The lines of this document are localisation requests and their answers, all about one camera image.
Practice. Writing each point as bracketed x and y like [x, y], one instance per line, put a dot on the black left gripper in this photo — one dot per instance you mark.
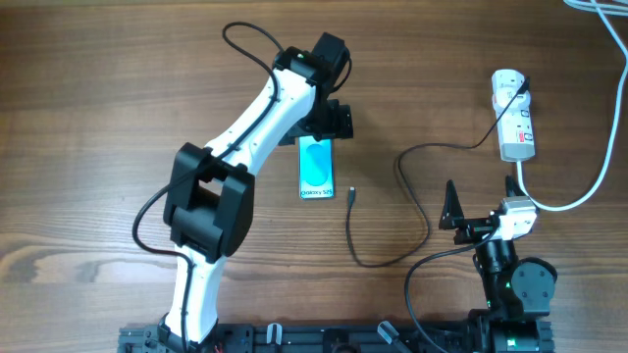
[339, 125]

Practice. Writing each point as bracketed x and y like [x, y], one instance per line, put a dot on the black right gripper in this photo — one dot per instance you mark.
[453, 218]

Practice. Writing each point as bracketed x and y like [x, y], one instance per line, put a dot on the blue screen smartphone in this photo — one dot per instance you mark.
[316, 171]

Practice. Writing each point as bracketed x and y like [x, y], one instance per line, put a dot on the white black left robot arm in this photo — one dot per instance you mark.
[209, 205]

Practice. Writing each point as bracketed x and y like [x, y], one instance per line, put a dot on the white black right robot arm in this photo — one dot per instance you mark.
[518, 291]

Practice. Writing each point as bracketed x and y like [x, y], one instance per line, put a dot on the white power strip socket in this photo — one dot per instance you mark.
[511, 101]

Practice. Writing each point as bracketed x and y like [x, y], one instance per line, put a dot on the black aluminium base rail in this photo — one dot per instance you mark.
[463, 336]

